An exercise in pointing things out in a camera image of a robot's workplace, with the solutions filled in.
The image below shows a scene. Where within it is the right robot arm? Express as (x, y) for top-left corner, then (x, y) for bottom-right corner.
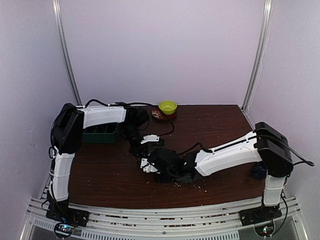
(140, 122), (294, 221)

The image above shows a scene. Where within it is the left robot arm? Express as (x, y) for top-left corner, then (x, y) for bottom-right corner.
(47, 101), (163, 222)

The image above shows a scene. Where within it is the red floral plate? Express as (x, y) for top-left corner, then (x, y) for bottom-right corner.
(151, 108), (177, 121)

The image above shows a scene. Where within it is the lime green plastic bowl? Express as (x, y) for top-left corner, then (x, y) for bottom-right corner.
(158, 100), (178, 115)

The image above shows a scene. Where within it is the green plastic divider tray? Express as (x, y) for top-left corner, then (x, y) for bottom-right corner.
(82, 123), (120, 144)

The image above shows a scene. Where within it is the dark blue mug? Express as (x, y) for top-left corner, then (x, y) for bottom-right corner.
(251, 161), (267, 180)

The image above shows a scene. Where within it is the right controller board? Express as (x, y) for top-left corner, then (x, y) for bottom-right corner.
(254, 222), (275, 238)

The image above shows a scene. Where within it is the controller board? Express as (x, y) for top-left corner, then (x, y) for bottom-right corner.
(254, 222), (275, 238)
(53, 222), (75, 238)

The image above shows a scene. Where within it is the left controller board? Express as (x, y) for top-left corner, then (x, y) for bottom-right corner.
(53, 222), (75, 238)

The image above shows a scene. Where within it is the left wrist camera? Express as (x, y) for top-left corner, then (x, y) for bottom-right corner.
(135, 107), (150, 128)

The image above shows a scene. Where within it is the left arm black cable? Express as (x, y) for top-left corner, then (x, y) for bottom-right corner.
(84, 98), (176, 137)

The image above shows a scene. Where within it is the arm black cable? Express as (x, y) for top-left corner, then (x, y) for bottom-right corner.
(253, 129), (316, 167)
(84, 98), (176, 137)

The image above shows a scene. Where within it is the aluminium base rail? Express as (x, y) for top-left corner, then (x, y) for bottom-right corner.
(18, 197), (312, 240)

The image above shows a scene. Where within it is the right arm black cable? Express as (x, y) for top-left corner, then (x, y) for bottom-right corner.
(253, 129), (316, 167)

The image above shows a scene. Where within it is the aluminium frame post left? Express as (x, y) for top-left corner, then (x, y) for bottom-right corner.
(52, 0), (82, 105)

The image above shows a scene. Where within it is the aluminium frame post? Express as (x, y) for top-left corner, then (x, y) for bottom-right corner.
(52, 0), (82, 105)
(241, 0), (273, 114)

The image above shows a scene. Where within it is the aluminium frame post right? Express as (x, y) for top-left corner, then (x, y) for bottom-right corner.
(241, 0), (273, 114)

